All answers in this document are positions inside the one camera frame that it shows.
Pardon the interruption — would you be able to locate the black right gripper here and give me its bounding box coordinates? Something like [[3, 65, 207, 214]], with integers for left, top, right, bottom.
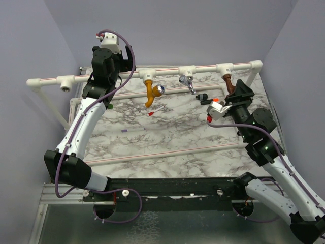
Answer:
[[221, 78, 255, 141]]

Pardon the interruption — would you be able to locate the brown water faucet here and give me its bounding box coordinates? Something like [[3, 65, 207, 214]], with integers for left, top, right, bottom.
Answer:
[[222, 74, 235, 94]]

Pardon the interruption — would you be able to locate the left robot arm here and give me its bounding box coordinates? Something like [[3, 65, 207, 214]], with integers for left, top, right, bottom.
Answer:
[[44, 45, 136, 201]]

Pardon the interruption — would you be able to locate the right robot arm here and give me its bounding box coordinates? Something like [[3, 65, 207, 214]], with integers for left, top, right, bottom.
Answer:
[[224, 77, 324, 243]]

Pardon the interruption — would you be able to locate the orange water faucet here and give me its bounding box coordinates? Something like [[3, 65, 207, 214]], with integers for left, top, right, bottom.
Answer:
[[144, 80, 166, 108]]

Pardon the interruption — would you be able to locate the grey silver water faucet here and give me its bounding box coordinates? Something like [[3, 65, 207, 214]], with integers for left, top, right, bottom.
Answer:
[[179, 75, 196, 95]]

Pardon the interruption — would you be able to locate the black orange highlighter marker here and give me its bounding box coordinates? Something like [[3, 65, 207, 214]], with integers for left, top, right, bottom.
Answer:
[[200, 98, 219, 105]]

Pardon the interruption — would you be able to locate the red white marker pen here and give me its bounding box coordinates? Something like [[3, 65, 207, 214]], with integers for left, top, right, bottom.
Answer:
[[148, 106, 164, 116]]

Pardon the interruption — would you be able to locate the purple white marker pen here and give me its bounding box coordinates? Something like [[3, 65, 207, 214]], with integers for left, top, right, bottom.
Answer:
[[121, 128, 146, 133]]

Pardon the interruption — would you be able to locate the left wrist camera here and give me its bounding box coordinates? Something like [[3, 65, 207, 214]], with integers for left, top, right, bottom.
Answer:
[[96, 32, 121, 54]]

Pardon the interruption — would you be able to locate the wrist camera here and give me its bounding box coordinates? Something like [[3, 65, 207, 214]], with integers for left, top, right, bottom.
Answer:
[[206, 102, 232, 123], [96, 32, 121, 54]]

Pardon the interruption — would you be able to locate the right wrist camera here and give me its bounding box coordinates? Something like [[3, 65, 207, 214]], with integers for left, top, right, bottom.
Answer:
[[206, 102, 232, 123]]

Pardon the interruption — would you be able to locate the dark grey hose nozzle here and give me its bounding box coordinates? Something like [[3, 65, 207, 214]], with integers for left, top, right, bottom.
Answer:
[[195, 93, 208, 101]]

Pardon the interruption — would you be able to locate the white pvc pipe frame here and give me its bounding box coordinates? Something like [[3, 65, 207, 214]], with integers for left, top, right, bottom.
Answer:
[[26, 59, 264, 167]]

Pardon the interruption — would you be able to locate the aluminium table frame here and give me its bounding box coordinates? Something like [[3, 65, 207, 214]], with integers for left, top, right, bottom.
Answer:
[[41, 72, 302, 243]]

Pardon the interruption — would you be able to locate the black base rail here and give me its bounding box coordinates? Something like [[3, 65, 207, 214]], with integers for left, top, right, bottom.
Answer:
[[83, 177, 254, 216]]

